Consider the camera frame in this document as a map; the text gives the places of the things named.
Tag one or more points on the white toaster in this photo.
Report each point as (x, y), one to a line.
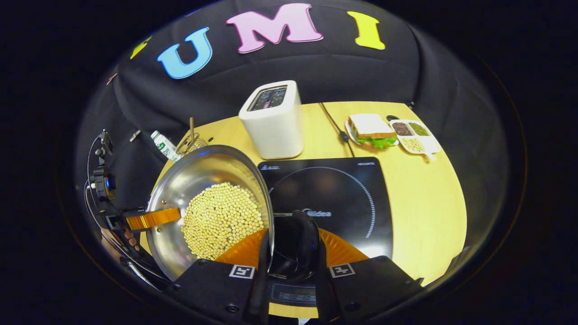
(275, 131)

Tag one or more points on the pink cloth clip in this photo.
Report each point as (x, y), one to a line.
(112, 79)

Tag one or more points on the white drink bottle green label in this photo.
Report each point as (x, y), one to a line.
(165, 145)

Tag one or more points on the pile of soybeans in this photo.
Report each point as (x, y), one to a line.
(221, 221)

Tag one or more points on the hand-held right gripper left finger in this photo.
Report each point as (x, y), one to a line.
(259, 289)

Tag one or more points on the wooden stick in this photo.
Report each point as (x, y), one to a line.
(192, 128)

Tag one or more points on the sandwich with lettuce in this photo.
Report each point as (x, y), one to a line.
(372, 128)

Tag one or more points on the silver cloth clip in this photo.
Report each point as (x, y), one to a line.
(135, 135)

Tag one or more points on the white compartment tray with grains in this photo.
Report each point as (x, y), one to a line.
(422, 144)

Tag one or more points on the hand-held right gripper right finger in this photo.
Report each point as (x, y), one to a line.
(323, 284)

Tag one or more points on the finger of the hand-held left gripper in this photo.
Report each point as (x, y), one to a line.
(153, 219)

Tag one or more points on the black induction cooktop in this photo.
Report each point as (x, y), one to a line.
(343, 189)

